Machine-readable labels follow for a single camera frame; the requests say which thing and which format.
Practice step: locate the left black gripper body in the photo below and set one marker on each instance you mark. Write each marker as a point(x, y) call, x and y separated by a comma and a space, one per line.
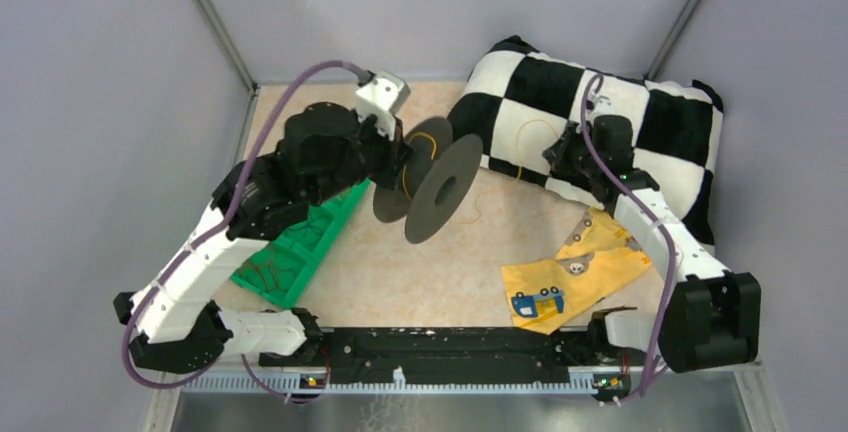
point(372, 155)

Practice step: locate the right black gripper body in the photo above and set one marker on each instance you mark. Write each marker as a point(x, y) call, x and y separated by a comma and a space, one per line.
point(574, 157)

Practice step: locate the black cable spool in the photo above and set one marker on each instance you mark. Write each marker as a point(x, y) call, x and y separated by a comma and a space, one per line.
point(432, 183)

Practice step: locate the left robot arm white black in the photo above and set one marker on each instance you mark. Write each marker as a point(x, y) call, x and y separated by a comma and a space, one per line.
point(174, 324)

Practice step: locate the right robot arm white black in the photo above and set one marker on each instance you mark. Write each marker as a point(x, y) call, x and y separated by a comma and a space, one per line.
point(708, 315)

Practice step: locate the green compartment tray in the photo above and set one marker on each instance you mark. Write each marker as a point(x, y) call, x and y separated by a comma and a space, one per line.
point(280, 272)

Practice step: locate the yellow cloth with car print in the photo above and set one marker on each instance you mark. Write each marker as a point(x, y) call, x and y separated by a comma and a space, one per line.
point(598, 258)

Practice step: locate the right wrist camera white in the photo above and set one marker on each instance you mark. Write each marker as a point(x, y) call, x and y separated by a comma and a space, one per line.
point(598, 105)

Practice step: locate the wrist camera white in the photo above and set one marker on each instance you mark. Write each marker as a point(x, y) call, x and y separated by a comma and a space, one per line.
point(598, 105)
point(381, 97)

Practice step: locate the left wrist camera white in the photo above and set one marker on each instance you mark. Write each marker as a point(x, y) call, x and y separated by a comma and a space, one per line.
point(381, 97)

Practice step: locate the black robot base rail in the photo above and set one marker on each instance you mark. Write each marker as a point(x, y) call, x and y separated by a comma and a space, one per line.
point(452, 356)

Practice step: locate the white slotted cable duct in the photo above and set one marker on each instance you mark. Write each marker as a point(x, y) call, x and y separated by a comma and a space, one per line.
point(239, 381)

